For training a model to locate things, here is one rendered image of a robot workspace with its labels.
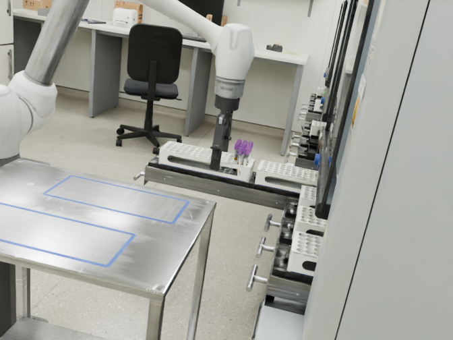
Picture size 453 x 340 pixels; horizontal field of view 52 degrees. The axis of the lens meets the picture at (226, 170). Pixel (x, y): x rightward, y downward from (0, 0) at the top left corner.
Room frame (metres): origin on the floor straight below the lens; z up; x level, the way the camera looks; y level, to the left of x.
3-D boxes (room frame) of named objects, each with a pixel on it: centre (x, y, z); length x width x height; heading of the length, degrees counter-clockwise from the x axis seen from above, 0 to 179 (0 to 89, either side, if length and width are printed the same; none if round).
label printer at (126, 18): (4.82, 1.23, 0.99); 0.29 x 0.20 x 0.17; 179
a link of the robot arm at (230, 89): (1.42, 0.03, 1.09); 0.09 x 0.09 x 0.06
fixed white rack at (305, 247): (0.90, -0.32, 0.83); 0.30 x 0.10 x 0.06; 81
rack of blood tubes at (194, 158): (1.43, 0.07, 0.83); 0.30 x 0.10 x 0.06; 81
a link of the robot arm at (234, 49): (1.44, 0.03, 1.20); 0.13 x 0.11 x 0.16; 176
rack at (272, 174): (1.38, -0.25, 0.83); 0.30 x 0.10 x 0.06; 81
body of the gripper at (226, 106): (1.42, 0.03, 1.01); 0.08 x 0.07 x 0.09; 171
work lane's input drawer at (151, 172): (1.41, -0.07, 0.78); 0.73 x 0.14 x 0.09; 81
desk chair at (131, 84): (4.01, 0.73, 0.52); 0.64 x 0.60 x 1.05; 11
